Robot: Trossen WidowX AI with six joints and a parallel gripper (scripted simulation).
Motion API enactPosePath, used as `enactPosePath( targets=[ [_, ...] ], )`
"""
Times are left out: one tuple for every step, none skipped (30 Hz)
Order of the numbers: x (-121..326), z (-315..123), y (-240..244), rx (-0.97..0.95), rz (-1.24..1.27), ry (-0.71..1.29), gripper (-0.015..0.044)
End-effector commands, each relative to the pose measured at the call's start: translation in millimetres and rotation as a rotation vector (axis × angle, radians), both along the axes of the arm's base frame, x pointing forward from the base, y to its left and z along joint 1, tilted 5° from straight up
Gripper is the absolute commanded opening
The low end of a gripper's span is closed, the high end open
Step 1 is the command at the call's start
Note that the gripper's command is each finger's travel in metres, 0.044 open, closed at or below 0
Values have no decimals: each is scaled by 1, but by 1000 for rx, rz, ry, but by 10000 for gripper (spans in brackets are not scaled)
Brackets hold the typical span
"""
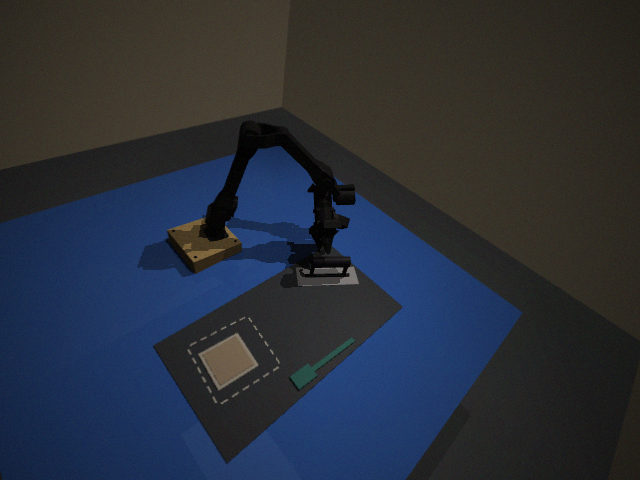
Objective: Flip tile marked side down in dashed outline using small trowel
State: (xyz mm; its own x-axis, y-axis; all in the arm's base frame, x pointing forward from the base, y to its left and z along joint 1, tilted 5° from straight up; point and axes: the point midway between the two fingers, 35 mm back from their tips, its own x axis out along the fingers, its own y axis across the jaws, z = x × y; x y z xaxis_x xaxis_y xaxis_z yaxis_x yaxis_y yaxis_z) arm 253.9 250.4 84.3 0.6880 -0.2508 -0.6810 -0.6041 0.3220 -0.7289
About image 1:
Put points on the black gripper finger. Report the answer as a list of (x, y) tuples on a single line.
[(318, 242), (327, 239)]

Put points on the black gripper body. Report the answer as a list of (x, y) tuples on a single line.
[(323, 219)]

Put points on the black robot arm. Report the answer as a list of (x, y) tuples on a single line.
[(254, 135)]

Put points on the beige square tile with dark centre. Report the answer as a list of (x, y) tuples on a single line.
[(227, 361)]

